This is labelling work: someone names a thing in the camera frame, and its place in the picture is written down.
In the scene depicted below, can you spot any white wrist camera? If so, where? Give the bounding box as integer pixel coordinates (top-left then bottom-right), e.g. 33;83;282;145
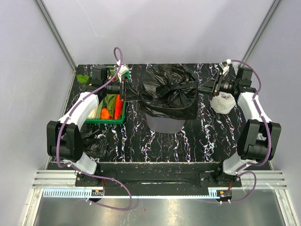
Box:
116;64;129;81
218;59;232;76

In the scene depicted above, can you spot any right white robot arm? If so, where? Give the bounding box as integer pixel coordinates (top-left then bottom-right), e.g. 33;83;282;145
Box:
198;66;281;186

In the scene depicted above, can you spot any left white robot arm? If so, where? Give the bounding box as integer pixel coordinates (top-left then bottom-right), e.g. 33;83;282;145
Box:
47;64;137;186

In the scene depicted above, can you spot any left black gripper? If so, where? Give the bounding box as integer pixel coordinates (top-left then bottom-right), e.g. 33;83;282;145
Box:
103;75;142;102

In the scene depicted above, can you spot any green plastic basket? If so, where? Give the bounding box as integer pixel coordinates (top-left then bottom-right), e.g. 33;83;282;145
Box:
85;72;130;124

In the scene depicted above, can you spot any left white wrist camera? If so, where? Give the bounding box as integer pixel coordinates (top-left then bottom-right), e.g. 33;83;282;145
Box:
116;64;129;81

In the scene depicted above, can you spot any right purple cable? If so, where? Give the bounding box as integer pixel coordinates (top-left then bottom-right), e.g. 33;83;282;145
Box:
221;59;273;204

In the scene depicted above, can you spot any grey mesh trash bin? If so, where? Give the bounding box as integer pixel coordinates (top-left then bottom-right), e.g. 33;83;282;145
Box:
145;114;186;134

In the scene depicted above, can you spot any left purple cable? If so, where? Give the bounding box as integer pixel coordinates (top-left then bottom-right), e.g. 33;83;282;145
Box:
56;47;134;210

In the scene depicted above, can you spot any large orange carrot toy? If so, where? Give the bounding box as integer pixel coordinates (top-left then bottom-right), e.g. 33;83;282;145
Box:
114;94;124;120

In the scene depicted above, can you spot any black trash bag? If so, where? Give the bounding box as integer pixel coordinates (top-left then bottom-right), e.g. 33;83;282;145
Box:
137;64;198;120
80;124;108;160

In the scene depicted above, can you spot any purple cable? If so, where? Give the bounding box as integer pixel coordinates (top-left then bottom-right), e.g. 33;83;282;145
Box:
221;59;273;204
56;47;134;210

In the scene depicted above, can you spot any yellow white cabbage toy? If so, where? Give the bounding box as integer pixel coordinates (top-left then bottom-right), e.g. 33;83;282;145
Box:
87;106;101;119

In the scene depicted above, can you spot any white crumpled paper roll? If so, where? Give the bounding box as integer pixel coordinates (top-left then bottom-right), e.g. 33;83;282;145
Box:
210;92;236;114

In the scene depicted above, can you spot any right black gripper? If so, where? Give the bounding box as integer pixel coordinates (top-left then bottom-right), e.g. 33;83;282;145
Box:
196;71;238;97

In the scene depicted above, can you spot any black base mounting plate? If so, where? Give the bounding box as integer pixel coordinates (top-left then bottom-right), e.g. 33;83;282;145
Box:
74;162;242;188

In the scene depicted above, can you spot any orange pumpkin toy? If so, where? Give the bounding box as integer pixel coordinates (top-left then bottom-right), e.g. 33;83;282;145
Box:
100;107;112;120

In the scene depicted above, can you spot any green leafy vegetable toy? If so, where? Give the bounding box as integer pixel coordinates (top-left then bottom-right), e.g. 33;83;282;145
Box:
76;74;90;84

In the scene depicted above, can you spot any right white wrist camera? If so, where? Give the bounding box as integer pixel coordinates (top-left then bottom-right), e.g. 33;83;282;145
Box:
218;59;232;76

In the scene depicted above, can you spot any aluminium frame rail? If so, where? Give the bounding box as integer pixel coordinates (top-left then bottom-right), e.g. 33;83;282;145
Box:
33;170;287;190

